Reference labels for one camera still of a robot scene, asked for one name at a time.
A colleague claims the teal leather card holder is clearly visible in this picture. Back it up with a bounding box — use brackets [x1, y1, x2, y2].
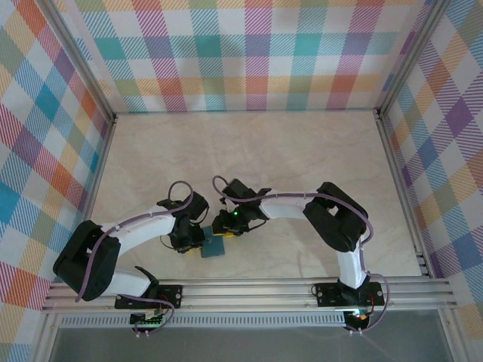
[199, 225, 228, 260]

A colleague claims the green circuit board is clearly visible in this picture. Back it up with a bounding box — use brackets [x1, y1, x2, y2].
[129, 308, 168, 327]

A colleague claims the circuit board with orange disc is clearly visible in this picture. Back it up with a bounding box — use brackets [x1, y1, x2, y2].
[346, 308, 374, 324]

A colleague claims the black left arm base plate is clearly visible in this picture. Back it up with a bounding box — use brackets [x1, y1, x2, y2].
[114, 284, 185, 310]

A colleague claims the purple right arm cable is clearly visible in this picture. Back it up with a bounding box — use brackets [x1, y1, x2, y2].
[212, 175, 392, 336]

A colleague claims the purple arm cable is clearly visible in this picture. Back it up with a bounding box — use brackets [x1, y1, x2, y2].
[74, 180, 195, 339]
[212, 175, 392, 336]

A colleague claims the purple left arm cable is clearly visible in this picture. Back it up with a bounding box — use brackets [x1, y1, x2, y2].
[74, 180, 195, 339]

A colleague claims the aluminium mounting rail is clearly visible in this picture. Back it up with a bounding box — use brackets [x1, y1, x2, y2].
[40, 275, 460, 313]

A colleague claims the grey slotted cable duct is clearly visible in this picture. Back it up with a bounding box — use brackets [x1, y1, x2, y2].
[59, 313, 347, 330]

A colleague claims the aluminium table side rail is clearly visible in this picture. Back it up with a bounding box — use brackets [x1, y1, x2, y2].
[63, 112, 118, 284]
[373, 109, 435, 280]

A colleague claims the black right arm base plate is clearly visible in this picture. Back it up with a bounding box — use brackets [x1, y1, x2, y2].
[314, 281, 386, 308]

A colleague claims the aluminium frame leg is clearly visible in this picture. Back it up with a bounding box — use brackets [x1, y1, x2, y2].
[437, 308, 467, 362]
[32, 311, 63, 362]

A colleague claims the aluminium frame post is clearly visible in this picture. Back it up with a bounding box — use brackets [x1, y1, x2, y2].
[44, 0, 118, 121]
[375, 0, 454, 118]

